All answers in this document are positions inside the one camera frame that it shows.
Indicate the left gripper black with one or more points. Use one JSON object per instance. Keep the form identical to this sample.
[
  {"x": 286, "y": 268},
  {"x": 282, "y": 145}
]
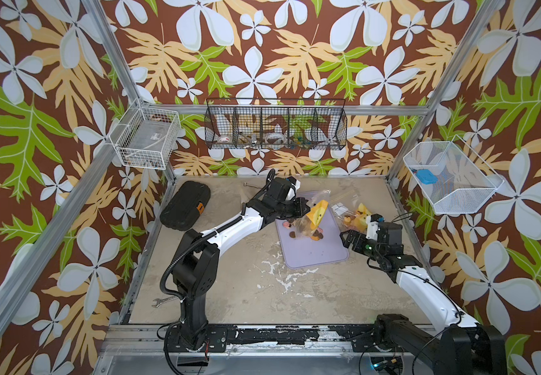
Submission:
[{"x": 299, "y": 212}]

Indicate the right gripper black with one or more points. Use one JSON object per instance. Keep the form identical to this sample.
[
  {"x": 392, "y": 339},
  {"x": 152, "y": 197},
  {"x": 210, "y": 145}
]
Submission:
[{"x": 360, "y": 238}]

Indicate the ziploc bag with yellow cookies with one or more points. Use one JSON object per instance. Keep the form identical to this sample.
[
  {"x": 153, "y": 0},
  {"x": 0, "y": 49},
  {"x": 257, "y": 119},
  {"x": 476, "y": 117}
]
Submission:
[{"x": 318, "y": 202}]

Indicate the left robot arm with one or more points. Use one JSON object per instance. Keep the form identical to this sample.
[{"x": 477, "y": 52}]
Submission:
[{"x": 193, "y": 269}]

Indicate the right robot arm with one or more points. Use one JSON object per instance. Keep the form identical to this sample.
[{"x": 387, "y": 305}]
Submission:
[{"x": 461, "y": 344}]

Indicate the ziploc bag right with yellow toy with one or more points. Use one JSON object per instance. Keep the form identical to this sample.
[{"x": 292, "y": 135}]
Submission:
[{"x": 350, "y": 213}]

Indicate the pile of poured cookies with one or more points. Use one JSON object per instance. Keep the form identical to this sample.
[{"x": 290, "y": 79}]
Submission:
[{"x": 300, "y": 229}]

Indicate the lavender plastic tray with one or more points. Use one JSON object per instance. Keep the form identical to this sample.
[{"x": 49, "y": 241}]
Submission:
[{"x": 300, "y": 253}]

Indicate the metal rod tool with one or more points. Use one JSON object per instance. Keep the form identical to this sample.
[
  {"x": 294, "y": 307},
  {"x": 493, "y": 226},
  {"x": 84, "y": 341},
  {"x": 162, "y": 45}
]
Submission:
[{"x": 252, "y": 186}]

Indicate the blue object in basket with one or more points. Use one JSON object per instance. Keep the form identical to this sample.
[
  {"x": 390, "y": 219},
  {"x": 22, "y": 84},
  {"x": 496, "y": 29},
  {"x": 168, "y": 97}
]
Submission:
[{"x": 426, "y": 177}]

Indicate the black hard case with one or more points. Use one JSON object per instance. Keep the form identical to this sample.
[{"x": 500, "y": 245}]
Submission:
[{"x": 186, "y": 206}]

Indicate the white mesh basket right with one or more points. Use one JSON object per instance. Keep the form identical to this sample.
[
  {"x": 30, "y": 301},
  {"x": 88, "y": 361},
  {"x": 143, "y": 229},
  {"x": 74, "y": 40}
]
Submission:
[{"x": 466, "y": 180}]

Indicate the small metal wrench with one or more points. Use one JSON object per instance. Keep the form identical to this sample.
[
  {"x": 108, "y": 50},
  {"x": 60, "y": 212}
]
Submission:
[{"x": 158, "y": 302}]

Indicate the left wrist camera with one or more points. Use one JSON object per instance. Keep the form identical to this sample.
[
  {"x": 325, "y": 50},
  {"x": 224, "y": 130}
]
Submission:
[{"x": 293, "y": 188}]

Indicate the black wire basket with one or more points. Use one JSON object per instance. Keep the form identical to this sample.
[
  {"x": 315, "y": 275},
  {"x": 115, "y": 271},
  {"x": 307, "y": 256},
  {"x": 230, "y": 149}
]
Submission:
[{"x": 275, "y": 123}]

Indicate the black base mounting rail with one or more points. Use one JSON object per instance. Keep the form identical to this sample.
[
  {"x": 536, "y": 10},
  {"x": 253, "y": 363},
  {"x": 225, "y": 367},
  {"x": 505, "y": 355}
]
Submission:
[{"x": 221, "y": 338}]

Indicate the white wire basket left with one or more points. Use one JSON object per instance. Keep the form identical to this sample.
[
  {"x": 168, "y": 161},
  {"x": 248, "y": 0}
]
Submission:
[{"x": 145, "y": 136}]

